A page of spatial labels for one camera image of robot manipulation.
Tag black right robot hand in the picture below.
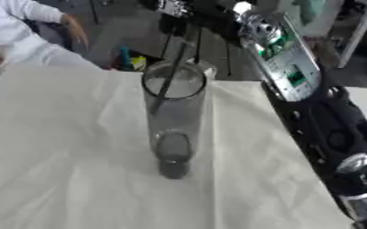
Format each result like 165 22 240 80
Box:
138 0 248 47

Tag dark flower stem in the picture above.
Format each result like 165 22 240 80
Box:
147 40 192 116

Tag clear glass cylinder vase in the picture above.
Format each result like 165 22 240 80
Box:
140 59 218 181

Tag yellow-green small object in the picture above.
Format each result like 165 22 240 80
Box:
130 55 149 72

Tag blue upright object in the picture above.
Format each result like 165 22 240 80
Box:
117 45 133 69

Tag dark chair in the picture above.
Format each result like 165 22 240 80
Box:
21 19 74 52

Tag person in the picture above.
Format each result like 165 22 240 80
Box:
0 0 106 88

